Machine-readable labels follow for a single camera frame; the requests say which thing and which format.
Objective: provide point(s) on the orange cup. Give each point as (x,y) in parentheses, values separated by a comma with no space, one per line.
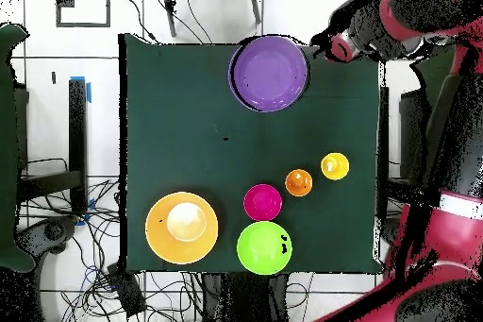
(299,183)

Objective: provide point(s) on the black stand bar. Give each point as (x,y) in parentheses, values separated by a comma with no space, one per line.
(78,129)

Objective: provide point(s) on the green bowl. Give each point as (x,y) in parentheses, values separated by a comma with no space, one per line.
(260,248)

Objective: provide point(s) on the black equipment stand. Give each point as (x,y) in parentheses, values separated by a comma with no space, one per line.
(411,137)

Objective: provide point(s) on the large yellow bowl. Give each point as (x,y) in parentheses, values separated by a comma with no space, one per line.
(158,235)

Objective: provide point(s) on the yellow cup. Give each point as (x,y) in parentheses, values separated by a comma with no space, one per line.
(335,166)

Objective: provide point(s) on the green cloth side table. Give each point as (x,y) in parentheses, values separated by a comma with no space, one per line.
(434,72)
(7,148)

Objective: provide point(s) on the purple bowl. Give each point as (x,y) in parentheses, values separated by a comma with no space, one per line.
(268,72)

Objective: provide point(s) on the black power box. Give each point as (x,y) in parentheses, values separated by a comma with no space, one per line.
(126,291)

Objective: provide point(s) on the dark green tablecloth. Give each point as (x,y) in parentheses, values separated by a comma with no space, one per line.
(188,129)

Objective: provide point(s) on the pink red bowl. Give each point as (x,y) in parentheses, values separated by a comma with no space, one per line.
(262,203)

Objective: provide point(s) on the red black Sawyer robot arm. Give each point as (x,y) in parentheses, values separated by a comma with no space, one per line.
(445,223)

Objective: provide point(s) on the dark grey chair with knob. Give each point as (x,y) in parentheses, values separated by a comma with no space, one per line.
(54,231)

